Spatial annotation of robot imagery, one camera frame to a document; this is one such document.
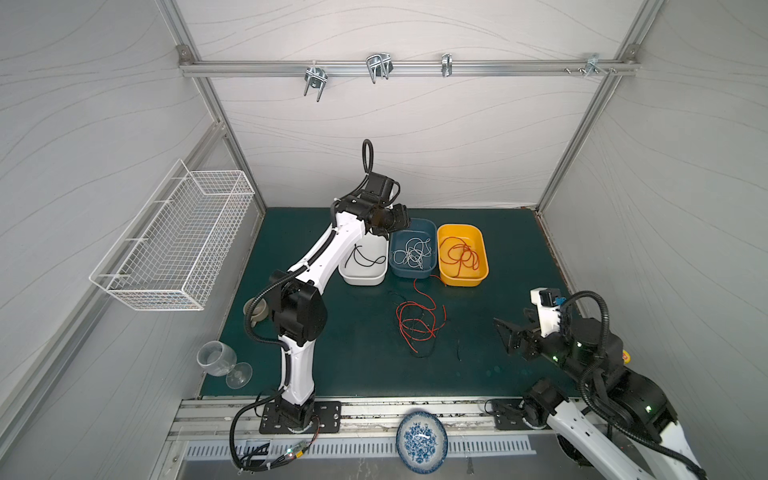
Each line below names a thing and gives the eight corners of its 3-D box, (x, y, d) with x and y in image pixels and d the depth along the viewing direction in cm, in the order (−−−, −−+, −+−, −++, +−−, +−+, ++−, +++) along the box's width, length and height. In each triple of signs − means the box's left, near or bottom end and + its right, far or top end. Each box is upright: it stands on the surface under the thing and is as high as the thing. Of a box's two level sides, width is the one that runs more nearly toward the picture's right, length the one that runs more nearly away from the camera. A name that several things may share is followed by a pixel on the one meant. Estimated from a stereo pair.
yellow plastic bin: (439, 287, 100) (441, 277, 95) (432, 233, 116) (434, 222, 111) (490, 287, 100) (495, 277, 95) (477, 233, 116) (481, 222, 111)
